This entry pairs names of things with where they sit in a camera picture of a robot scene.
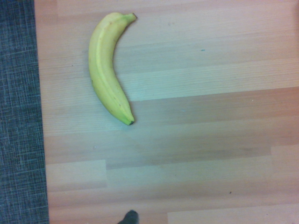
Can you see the yellow banana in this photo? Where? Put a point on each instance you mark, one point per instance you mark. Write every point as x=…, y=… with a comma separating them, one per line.
x=105, y=70

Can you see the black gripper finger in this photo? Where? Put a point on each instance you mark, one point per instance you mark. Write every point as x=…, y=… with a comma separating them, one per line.
x=130, y=218

